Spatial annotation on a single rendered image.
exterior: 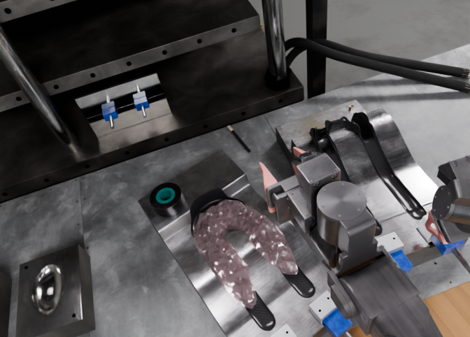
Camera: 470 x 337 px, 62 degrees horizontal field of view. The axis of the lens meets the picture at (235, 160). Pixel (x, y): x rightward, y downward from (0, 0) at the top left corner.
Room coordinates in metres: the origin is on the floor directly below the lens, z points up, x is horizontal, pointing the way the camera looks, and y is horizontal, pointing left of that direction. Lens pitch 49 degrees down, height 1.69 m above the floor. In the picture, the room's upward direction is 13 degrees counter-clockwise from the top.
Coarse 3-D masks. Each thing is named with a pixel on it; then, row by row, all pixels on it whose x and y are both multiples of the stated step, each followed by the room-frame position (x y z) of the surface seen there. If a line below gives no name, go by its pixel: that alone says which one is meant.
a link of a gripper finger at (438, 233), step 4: (428, 212) 0.36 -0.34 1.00; (432, 212) 0.35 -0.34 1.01; (428, 216) 0.36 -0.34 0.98; (432, 216) 0.35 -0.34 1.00; (428, 220) 0.36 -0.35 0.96; (432, 220) 0.34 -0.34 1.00; (436, 220) 0.34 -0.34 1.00; (428, 224) 0.36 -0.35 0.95; (436, 224) 0.33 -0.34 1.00; (440, 224) 0.33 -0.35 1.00; (428, 228) 0.36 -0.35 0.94; (432, 228) 0.35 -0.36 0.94; (436, 228) 0.33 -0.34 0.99; (440, 228) 0.32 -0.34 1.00; (432, 232) 0.34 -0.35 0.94; (436, 232) 0.34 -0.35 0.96; (440, 232) 0.32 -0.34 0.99; (436, 236) 0.33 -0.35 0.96; (440, 236) 0.31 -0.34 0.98; (440, 240) 0.31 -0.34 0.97; (444, 240) 0.31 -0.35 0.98
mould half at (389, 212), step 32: (288, 128) 0.80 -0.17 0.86; (320, 128) 0.77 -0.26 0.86; (352, 128) 0.67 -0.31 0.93; (384, 128) 0.65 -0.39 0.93; (288, 160) 0.73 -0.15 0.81; (352, 160) 0.59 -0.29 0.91; (384, 192) 0.50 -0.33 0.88; (416, 192) 0.48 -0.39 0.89; (384, 224) 0.41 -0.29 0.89; (416, 224) 0.39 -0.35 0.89; (416, 256) 0.34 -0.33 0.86
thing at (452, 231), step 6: (444, 222) 0.32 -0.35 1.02; (450, 222) 0.32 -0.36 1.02; (456, 222) 0.32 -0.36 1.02; (444, 228) 0.31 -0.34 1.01; (450, 228) 0.31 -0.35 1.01; (456, 228) 0.31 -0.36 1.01; (462, 228) 0.30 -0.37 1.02; (468, 228) 0.30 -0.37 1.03; (444, 234) 0.31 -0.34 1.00; (450, 234) 0.30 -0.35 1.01; (456, 234) 0.30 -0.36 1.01; (462, 234) 0.30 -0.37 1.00; (468, 234) 0.30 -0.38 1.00; (450, 240) 0.29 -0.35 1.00; (456, 240) 0.29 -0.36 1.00
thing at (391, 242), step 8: (392, 232) 0.38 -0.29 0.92; (384, 240) 0.36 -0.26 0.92; (392, 240) 0.36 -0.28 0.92; (400, 240) 0.36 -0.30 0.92; (392, 248) 0.34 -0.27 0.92; (400, 248) 0.34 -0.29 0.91; (392, 256) 0.33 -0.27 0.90; (400, 256) 0.33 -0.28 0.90; (400, 264) 0.31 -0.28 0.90; (408, 264) 0.31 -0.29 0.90
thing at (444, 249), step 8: (424, 216) 0.38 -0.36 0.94; (424, 224) 0.37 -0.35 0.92; (432, 224) 0.36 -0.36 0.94; (424, 232) 0.37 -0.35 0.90; (432, 240) 0.34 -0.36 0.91; (440, 248) 0.32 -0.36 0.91; (448, 248) 0.31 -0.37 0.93; (456, 248) 0.31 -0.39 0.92; (456, 256) 0.30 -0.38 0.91; (464, 264) 0.28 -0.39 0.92
